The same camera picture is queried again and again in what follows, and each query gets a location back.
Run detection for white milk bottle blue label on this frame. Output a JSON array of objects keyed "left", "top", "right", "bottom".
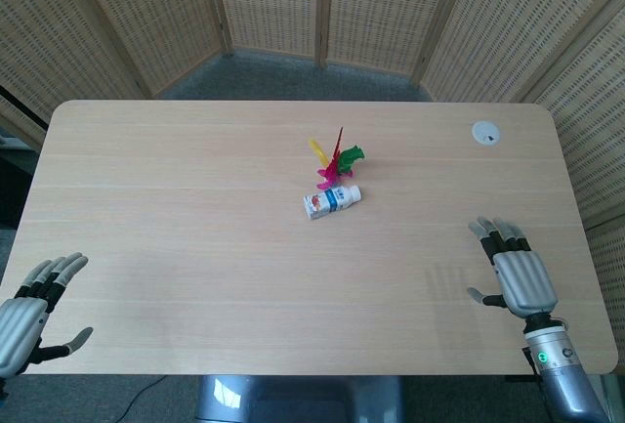
[{"left": 302, "top": 184, "right": 363, "bottom": 222}]

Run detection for colourful feather shuttlecock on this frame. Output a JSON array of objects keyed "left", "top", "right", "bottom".
[{"left": 308, "top": 125, "right": 367, "bottom": 193}]

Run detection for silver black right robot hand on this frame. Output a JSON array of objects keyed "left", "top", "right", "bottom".
[{"left": 466, "top": 216, "right": 560, "bottom": 319}]

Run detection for black furniture piece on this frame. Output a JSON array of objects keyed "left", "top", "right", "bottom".
[{"left": 0, "top": 135, "right": 44, "bottom": 229}]

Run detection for woven folding screen panel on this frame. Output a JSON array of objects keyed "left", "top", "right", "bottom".
[
  {"left": 62, "top": 0, "right": 231, "bottom": 100},
  {"left": 210, "top": 0, "right": 327, "bottom": 65},
  {"left": 0, "top": 0, "right": 153, "bottom": 150},
  {"left": 418, "top": 0, "right": 625, "bottom": 102},
  {"left": 319, "top": 0, "right": 463, "bottom": 77},
  {"left": 517, "top": 0, "right": 625, "bottom": 375}
]

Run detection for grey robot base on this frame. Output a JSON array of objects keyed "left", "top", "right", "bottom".
[{"left": 194, "top": 374, "right": 406, "bottom": 423}]

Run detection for white round cable grommet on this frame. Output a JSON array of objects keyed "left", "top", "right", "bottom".
[{"left": 471, "top": 120, "right": 502, "bottom": 147}]

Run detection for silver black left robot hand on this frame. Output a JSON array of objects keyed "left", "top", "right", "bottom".
[{"left": 0, "top": 251, "right": 94, "bottom": 380}]

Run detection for thin black floor cable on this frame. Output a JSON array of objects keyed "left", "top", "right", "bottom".
[{"left": 114, "top": 374, "right": 163, "bottom": 419}]

